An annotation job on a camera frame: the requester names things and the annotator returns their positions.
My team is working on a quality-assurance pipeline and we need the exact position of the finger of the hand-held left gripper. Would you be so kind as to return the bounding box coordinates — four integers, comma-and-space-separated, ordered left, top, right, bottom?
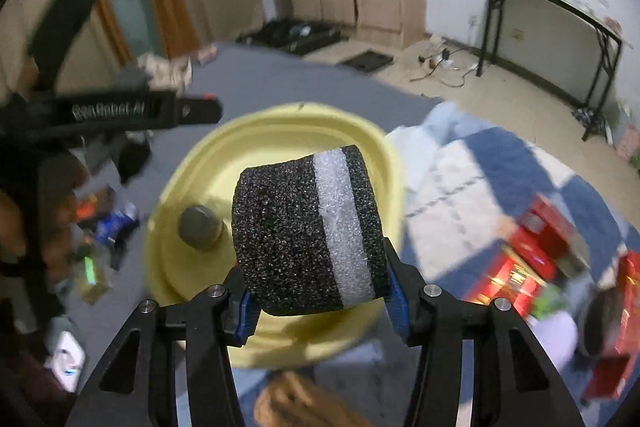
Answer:
174, 93, 224, 126

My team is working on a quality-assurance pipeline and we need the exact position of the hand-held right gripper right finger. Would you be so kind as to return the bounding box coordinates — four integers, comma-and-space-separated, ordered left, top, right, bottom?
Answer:
382, 239, 586, 427

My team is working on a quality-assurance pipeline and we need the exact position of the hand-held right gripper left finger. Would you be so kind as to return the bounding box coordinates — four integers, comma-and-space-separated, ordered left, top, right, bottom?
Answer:
65, 264, 261, 427

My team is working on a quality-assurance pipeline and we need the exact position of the yellow plastic basin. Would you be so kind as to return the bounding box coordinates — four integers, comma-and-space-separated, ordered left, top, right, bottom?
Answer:
142, 103, 407, 369

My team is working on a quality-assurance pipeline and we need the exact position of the small black foam cylinder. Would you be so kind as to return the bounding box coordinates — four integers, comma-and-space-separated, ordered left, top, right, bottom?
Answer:
231, 146, 391, 317

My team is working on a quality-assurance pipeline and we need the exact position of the person's left hand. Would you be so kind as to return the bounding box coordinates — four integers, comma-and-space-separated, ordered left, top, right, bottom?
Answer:
0, 152, 89, 289

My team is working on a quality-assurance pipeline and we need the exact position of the beige crumpled clothing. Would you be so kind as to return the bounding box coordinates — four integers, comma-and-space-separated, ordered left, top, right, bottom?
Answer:
137, 54, 194, 90

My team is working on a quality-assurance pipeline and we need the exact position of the grey round object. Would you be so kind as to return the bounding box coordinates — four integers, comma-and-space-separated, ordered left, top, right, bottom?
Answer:
178, 205, 224, 251

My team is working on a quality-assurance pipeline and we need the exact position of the open black suitcase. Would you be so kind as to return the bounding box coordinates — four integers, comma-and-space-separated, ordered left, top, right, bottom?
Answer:
237, 19, 349, 56

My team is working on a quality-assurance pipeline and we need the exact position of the blue packet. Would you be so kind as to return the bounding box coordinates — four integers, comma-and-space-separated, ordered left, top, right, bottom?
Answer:
95, 204, 139, 244

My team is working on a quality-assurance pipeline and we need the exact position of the blue white plaid blanket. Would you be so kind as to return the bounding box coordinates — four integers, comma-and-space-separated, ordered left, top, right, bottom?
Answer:
235, 102, 640, 427

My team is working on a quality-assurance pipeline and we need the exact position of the black floor mat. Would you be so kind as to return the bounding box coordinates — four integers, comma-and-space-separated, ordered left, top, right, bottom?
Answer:
340, 50, 394, 72

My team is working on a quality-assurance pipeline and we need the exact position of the pink box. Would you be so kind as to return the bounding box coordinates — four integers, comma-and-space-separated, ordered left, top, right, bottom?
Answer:
615, 127, 640, 164

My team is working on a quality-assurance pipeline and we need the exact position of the floor power strip with cables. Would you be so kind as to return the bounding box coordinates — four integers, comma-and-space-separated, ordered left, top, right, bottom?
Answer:
410, 38, 482, 86

